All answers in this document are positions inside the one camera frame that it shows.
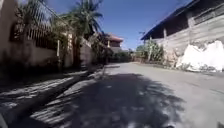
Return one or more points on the beige wall with metal fence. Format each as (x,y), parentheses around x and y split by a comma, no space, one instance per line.
(33,50)

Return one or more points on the white sheet pile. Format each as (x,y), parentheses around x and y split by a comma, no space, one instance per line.
(203,56)

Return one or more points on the building with dark roof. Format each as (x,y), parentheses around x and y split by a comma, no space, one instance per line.
(186,18)

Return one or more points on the grey concrete road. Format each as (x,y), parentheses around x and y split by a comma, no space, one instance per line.
(140,83)

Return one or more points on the palm tree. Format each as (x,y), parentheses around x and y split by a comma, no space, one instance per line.
(81,20)

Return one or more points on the house with red roof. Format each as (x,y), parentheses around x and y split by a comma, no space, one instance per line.
(114,42)

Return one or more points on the grey concrete block wall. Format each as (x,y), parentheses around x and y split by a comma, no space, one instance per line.
(193,36)

